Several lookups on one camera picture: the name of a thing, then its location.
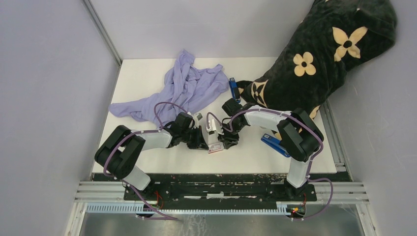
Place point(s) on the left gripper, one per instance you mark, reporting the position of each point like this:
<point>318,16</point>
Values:
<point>199,143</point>

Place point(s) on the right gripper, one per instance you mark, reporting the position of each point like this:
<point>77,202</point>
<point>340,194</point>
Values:
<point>228,140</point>

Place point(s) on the red white staple box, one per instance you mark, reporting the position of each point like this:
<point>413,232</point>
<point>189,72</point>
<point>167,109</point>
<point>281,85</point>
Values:
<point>213,148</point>

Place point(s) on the blue stapler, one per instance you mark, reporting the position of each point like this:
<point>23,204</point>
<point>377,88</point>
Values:
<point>234,90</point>
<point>274,143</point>

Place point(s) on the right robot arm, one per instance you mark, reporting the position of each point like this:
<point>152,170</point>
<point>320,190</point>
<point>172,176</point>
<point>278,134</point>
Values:
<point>301,139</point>

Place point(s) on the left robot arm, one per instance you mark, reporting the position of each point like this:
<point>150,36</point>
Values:
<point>120,151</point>

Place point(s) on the lavender crumpled cloth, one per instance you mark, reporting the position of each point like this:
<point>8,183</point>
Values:
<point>186,88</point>

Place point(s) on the black floral blanket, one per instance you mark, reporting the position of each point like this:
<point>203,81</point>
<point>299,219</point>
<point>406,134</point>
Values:
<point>335,37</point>

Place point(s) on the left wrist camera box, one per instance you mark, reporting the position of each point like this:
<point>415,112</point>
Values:
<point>197,117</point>

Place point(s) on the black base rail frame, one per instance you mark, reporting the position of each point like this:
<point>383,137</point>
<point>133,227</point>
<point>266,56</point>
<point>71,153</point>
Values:
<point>168,191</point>

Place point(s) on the aluminium rail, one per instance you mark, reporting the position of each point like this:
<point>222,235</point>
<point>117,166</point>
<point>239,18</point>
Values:
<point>318,193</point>

